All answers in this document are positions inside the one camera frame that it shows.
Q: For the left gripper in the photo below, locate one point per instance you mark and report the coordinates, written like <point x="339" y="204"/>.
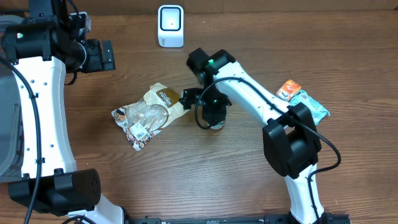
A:
<point x="99" y="63"/>

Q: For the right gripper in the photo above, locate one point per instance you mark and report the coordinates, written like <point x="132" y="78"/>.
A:
<point x="216" y="114"/>

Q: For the green lid jar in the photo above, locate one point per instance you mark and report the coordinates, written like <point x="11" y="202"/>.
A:
<point x="218" y="125"/>

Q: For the beige brown snack bag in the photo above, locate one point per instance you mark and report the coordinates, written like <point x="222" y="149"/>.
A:
<point x="142" y="120"/>

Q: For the orange small packet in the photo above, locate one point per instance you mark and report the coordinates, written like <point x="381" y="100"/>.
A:
<point x="288" y="90"/>

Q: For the mint green wipes pack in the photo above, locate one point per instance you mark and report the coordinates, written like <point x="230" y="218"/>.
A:
<point x="318" y="111"/>

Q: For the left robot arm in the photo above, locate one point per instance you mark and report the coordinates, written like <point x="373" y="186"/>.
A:
<point x="40" y="51"/>

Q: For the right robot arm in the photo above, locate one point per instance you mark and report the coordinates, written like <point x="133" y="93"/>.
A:
<point x="290" y="139"/>

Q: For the white barcode scanner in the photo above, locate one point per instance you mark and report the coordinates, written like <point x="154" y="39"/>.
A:
<point x="170" y="28"/>

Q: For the grey plastic mesh basket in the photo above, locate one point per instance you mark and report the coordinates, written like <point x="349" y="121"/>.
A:
<point x="12" y="149"/>

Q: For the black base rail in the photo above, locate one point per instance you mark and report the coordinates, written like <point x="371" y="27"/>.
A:
<point x="267" y="219"/>

